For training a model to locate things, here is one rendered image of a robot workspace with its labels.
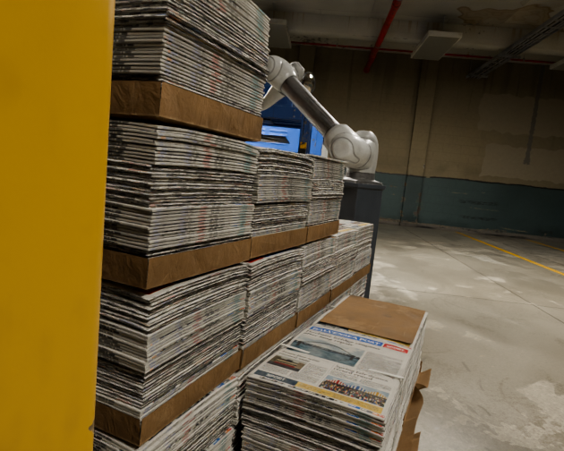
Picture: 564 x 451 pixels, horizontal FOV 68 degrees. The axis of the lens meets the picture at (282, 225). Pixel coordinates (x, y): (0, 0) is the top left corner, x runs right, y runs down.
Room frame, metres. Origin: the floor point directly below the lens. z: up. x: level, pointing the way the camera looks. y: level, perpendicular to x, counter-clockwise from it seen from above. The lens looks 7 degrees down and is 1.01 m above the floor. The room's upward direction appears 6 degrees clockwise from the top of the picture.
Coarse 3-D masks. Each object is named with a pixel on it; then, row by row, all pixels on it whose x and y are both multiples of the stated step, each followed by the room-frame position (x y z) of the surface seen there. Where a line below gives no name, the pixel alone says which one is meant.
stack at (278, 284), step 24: (336, 240) 1.35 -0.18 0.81; (360, 240) 1.67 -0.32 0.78; (264, 264) 0.87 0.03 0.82; (288, 264) 1.00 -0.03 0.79; (312, 264) 1.15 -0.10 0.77; (336, 264) 1.36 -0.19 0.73; (360, 264) 1.71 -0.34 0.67; (264, 288) 0.88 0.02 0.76; (288, 288) 1.00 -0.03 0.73; (312, 288) 1.18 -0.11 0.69; (360, 288) 1.78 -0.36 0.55; (264, 312) 0.90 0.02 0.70; (288, 312) 1.03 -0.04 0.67; (240, 336) 0.82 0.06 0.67; (288, 336) 1.05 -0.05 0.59; (264, 360) 0.93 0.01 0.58; (240, 384) 0.82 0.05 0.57; (240, 408) 0.83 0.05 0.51; (240, 432) 0.85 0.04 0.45
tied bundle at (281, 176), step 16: (272, 160) 0.88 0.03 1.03; (288, 160) 0.94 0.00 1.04; (304, 160) 1.04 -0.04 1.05; (256, 176) 0.82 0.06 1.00; (272, 176) 0.87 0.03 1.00; (288, 176) 0.94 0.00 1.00; (304, 176) 1.04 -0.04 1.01; (256, 192) 0.82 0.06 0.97; (272, 192) 0.89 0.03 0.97; (288, 192) 0.95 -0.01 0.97; (304, 192) 1.04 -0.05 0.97; (256, 208) 0.84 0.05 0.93; (272, 208) 0.90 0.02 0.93; (288, 208) 0.98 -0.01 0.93; (304, 208) 1.06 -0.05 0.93; (256, 224) 0.84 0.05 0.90; (272, 224) 0.91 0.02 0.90; (288, 224) 0.98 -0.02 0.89; (304, 224) 1.07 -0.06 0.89
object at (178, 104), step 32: (128, 96) 0.57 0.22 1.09; (192, 96) 0.61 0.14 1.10; (224, 128) 0.69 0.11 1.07; (256, 128) 0.79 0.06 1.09; (128, 256) 0.56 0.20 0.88; (160, 256) 0.57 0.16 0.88; (192, 256) 0.64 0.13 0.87; (224, 256) 0.72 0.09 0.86; (192, 384) 0.67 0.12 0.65; (96, 416) 0.59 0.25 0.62; (128, 416) 0.56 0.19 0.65; (160, 416) 0.59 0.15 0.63
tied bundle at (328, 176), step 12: (312, 168) 1.09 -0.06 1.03; (324, 168) 1.18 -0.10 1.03; (336, 168) 1.27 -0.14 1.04; (324, 180) 1.17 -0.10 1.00; (336, 180) 1.27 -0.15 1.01; (312, 192) 1.09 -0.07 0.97; (324, 192) 1.18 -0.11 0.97; (336, 192) 1.28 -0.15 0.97; (312, 204) 1.11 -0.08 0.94; (324, 204) 1.20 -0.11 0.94; (336, 204) 1.30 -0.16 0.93; (312, 216) 1.12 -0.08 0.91; (324, 216) 1.23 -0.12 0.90; (336, 216) 1.33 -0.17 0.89
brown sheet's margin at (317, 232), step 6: (330, 222) 1.26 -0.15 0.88; (336, 222) 1.32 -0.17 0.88; (312, 228) 1.12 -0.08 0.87; (318, 228) 1.16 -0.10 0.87; (324, 228) 1.21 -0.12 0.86; (330, 228) 1.27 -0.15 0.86; (336, 228) 1.33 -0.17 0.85; (306, 234) 1.09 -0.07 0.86; (312, 234) 1.13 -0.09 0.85; (318, 234) 1.17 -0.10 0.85; (324, 234) 1.22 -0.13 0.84; (330, 234) 1.28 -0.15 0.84; (306, 240) 1.09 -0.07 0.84; (312, 240) 1.13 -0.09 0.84
